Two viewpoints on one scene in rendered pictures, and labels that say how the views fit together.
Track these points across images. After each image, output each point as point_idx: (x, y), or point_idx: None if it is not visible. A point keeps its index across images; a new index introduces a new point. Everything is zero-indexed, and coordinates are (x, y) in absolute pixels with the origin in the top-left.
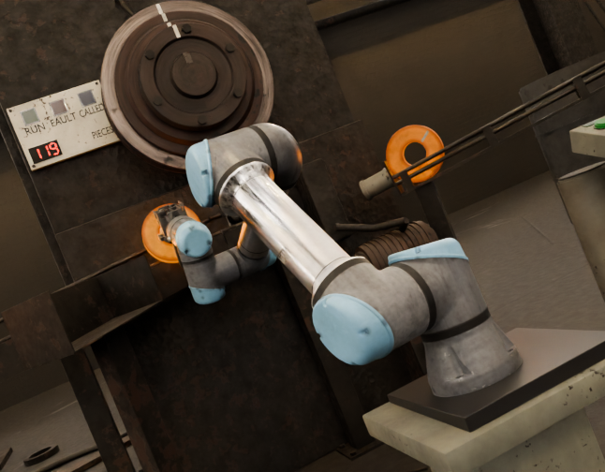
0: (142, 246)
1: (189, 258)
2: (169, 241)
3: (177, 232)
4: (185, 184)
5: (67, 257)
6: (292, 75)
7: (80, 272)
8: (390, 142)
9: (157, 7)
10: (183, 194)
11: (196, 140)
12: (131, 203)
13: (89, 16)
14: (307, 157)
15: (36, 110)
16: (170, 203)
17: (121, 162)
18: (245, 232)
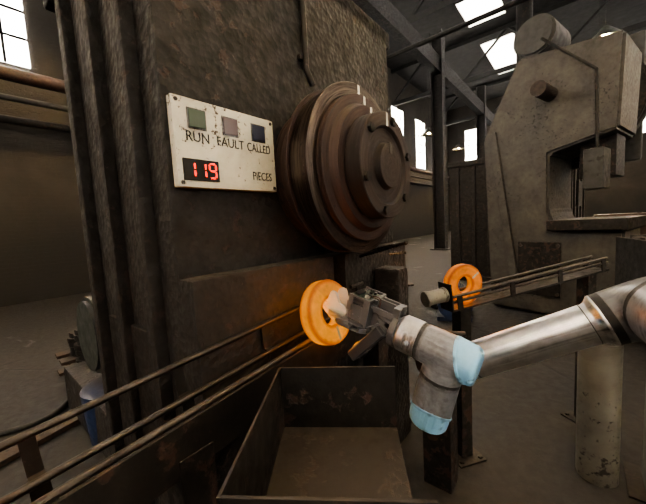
0: (274, 313)
1: (454, 384)
2: (365, 333)
3: (456, 351)
4: (306, 255)
5: (199, 314)
6: None
7: (208, 336)
8: (454, 272)
9: (358, 88)
10: (314, 266)
11: (365, 225)
12: (263, 260)
13: (275, 55)
14: (381, 259)
15: (205, 116)
16: (332, 280)
17: (265, 214)
18: (499, 360)
